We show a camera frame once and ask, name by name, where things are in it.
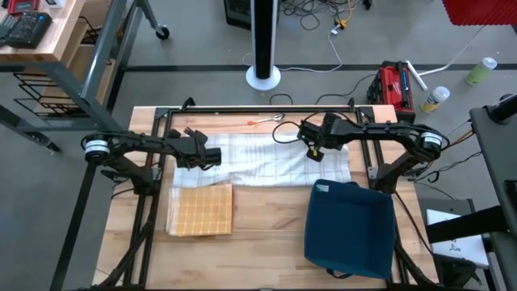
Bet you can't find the metal spoon orange handle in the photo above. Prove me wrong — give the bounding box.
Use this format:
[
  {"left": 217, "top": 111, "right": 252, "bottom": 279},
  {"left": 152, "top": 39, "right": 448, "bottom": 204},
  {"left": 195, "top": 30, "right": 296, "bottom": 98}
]
[{"left": 246, "top": 113, "right": 286, "bottom": 126}]

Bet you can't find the white waffle towel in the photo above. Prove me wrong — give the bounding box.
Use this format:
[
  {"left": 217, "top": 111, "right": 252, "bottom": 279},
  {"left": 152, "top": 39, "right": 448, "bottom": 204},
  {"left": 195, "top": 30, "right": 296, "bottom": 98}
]
[{"left": 172, "top": 133, "right": 352, "bottom": 188}]

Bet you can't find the yellow checked towel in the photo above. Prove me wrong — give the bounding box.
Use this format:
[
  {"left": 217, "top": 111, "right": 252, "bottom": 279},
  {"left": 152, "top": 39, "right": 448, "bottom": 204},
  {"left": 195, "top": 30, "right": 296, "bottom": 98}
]
[{"left": 166, "top": 183, "right": 234, "bottom": 238}]

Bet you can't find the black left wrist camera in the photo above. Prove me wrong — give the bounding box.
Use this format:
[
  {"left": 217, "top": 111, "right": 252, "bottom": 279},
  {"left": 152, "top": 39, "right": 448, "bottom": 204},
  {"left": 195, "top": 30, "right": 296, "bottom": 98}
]
[{"left": 204, "top": 147, "right": 223, "bottom": 167}]

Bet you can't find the thin white floor cable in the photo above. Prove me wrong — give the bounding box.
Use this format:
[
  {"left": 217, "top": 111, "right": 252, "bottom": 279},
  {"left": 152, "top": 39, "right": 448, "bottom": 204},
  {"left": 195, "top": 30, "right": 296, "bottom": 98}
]
[{"left": 418, "top": 26, "right": 485, "bottom": 78}]

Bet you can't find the red flat device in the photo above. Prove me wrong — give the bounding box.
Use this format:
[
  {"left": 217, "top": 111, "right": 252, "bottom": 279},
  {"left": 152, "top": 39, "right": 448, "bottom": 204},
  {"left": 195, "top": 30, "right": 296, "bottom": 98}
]
[{"left": 6, "top": 0, "right": 41, "bottom": 15}]

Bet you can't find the white paper sheet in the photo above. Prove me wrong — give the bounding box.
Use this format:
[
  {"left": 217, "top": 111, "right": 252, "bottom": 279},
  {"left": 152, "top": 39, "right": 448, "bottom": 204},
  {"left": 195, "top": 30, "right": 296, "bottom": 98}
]
[{"left": 426, "top": 208, "right": 490, "bottom": 268}]

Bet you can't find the red black tool case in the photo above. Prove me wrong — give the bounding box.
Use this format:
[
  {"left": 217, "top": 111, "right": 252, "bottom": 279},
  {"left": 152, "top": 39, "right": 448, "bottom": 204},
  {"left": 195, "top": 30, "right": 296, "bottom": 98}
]
[{"left": 366, "top": 60, "right": 417, "bottom": 124}]

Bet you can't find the grey equipment cart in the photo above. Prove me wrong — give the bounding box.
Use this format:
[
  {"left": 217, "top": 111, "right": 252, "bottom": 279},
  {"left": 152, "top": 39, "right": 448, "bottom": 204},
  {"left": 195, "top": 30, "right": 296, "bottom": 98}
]
[{"left": 426, "top": 92, "right": 517, "bottom": 291}]

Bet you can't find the green wipes canister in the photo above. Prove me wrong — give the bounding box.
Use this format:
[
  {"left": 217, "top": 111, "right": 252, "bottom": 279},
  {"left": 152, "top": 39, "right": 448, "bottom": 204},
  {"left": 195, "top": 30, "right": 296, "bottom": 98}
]
[{"left": 464, "top": 57, "right": 498, "bottom": 86}]

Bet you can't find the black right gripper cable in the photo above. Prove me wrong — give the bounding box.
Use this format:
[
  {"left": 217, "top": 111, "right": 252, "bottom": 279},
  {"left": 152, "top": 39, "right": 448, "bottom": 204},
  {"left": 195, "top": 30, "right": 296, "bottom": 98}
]
[{"left": 271, "top": 111, "right": 324, "bottom": 146}]

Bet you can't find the yellow white wipes canister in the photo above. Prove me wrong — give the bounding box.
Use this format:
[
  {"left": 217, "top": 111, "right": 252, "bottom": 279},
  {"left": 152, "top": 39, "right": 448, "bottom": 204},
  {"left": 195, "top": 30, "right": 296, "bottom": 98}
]
[{"left": 419, "top": 86, "right": 451, "bottom": 114}]

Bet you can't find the wooden workbench grey frame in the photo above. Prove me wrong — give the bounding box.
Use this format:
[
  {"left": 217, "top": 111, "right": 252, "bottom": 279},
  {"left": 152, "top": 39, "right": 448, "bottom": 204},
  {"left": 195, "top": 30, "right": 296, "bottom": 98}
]
[{"left": 0, "top": 0, "right": 170, "bottom": 154}]

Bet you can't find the black floor box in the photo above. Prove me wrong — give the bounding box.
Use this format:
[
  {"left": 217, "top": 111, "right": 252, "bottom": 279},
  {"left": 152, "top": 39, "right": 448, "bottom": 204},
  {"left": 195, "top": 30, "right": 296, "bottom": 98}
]
[{"left": 224, "top": 0, "right": 254, "bottom": 32}]

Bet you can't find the black orange cable bundle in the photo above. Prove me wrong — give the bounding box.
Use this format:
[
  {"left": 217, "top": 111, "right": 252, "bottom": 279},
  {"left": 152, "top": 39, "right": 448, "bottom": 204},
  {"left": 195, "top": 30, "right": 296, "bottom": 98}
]
[{"left": 403, "top": 129, "right": 484, "bottom": 185}]

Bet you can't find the short black floor cable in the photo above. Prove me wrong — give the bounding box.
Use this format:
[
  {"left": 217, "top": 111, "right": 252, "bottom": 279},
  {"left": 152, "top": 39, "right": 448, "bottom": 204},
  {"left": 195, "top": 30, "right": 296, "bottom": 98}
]
[{"left": 269, "top": 93, "right": 295, "bottom": 107}]

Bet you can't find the black wire rack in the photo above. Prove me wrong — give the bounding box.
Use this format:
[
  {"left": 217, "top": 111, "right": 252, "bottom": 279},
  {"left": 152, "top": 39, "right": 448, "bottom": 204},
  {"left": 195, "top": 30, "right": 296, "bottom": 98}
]
[{"left": 14, "top": 15, "right": 114, "bottom": 118}]

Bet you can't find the long black floor cable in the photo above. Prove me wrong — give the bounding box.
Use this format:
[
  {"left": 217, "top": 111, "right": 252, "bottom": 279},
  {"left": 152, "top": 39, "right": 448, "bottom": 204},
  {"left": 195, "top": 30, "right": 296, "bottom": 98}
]
[{"left": 314, "top": 72, "right": 379, "bottom": 107}]

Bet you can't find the white plastic tube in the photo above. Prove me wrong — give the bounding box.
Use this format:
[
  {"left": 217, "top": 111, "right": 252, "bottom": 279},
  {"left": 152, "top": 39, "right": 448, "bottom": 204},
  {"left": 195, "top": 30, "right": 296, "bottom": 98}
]
[{"left": 405, "top": 59, "right": 428, "bottom": 92}]

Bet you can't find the navy fabric storage bin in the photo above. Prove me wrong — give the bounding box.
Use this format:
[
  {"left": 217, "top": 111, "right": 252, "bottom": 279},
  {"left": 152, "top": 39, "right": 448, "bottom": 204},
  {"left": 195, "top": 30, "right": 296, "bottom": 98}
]
[{"left": 303, "top": 178, "right": 397, "bottom": 280}]

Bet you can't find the red foam panel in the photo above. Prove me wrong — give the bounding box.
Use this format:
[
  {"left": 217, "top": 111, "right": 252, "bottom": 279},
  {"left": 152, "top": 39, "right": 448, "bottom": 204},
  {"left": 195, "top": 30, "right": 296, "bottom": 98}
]
[{"left": 441, "top": 0, "right": 517, "bottom": 27}]

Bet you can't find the white power cable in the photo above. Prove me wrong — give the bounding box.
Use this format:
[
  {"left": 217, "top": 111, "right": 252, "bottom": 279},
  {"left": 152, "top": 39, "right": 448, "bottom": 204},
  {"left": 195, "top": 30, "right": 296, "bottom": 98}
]
[{"left": 242, "top": 23, "right": 344, "bottom": 74}]

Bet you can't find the black floor cable tangle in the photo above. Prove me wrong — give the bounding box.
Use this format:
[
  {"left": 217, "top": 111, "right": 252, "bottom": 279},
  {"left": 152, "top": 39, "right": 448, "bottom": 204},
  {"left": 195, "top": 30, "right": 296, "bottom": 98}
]
[{"left": 278, "top": 0, "right": 372, "bottom": 32}]

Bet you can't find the black keypad device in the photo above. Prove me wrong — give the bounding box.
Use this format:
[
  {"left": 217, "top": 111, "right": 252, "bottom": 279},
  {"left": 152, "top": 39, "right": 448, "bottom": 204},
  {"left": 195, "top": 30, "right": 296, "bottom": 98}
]
[{"left": 3, "top": 11, "right": 53, "bottom": 49}]

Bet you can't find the black aluminium table frame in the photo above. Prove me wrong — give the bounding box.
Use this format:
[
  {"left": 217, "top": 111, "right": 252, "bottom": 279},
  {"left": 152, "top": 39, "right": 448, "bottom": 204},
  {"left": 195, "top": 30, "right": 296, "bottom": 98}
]
[{"left": 76, "top": 103, "right": 445, "bottom": 291}]

